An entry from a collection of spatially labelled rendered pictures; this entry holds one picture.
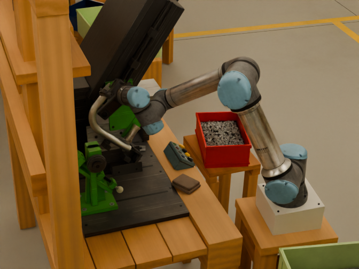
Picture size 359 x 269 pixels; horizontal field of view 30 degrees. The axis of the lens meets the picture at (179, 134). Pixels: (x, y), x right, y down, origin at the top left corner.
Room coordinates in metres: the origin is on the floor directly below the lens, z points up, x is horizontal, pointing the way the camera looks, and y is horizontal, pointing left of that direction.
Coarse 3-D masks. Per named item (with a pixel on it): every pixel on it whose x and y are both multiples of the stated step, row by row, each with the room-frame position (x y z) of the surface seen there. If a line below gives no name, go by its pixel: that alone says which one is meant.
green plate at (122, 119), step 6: (132, 84) 2.47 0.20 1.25; (120, 108) 2.43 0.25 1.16; (126, 108) 2.43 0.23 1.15; (114, 114) 2.41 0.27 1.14; (120, 114) 2.42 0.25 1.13; (126, 114) 2.43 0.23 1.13; (132, 114) 2.44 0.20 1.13; (108, 120) 2.40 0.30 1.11; (114, 120) 2.40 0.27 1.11; (120, 120) 2.41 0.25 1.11; (126, 120) 2.42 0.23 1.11; (114, 126) 2.40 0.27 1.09; (120, 126) 2.40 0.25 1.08; (126, 126) 2.41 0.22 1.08
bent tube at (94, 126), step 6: (102, 96) 2.39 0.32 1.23; (96, 102) 2.37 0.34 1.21; (102, 102) 2.38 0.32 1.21; (90, 108) 2.37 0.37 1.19; (96, 108) 2.36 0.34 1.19; (90, 114) 2.35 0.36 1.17; (90, 120) 2.35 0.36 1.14; (96, 126) 2.34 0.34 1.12; (96, 132) 2.34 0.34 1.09; (102, 132) 2.34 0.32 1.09; (108, 132) 2.36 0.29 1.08; (108, 138) 2.34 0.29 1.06; (114, 138) 2.35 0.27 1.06; (114, 144) 2.35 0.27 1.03; (120, 144) 2.35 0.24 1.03; (126, 144) 2.36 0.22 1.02; (126, 150) 2.35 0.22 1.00
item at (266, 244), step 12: (240, 204) 2.20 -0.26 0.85; (252, 204) 2.20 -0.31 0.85; (240, 216) 2.16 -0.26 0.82; (252, 216) 2.13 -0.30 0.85; (252, 228) 2.05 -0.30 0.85; (264, 228) 2.05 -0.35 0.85; (324, 228) 2.06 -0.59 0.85; (264, 240) 1.98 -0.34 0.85; (276, 240) 1.98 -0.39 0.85; (288, 240) 1.99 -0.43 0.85; (300, 240) 1.99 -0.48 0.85; (312, 240) 1.99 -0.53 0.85; (324, 240) 2.00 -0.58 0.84; (336, 240) 2.01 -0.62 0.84; (264, 252) 1.94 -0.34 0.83; (276, 252) 1.95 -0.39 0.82
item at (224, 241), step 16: (160, 144) 2.56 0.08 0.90; (160, 160) 2.43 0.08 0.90; (176, 176) 2.32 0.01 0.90; (192, 176) 2.32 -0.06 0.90; (192, 192) 2.21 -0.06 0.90; (208, 192) 2.21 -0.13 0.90; (192, 208) 2.10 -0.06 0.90; (208, 208) 2.10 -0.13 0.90; (208, 224) 2.01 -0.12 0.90; (224, 224) 2.01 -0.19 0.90; (208, 240) 1.91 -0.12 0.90; (224, 240) 1.92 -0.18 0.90; (240, 240) 1.94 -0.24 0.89; (208, 256) 1.89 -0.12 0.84; (224, 256) 1.91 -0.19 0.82; (240, 256) 1.94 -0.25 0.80
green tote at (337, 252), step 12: (288, 252) 1.81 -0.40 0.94; (300, 252) 1.82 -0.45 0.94; (312, 252) 1.83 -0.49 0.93; (324, 252) 1.83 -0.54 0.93; (336, 252) 1.84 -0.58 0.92; (348, 252) 1.85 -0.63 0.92; (288, 264) 1.73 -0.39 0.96; (300, 264) 1.82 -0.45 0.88; (312, 264) 1.83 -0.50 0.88; (324, 264) 1.84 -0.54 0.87; (336, 264) 1.84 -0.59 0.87; (348, 264) 1.85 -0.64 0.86
